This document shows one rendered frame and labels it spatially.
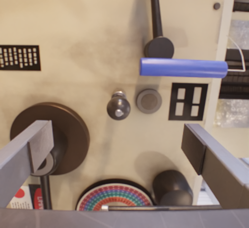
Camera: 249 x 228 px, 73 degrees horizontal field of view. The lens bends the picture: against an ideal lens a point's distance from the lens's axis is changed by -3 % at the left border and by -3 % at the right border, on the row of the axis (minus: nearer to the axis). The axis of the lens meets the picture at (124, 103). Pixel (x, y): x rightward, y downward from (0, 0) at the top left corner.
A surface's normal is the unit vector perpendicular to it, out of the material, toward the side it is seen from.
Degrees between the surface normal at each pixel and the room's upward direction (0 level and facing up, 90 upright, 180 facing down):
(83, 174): 90
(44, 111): 90
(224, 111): 90
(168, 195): 101
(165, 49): 90
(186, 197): 79
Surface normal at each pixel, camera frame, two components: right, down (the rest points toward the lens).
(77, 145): 0.02, 0.28
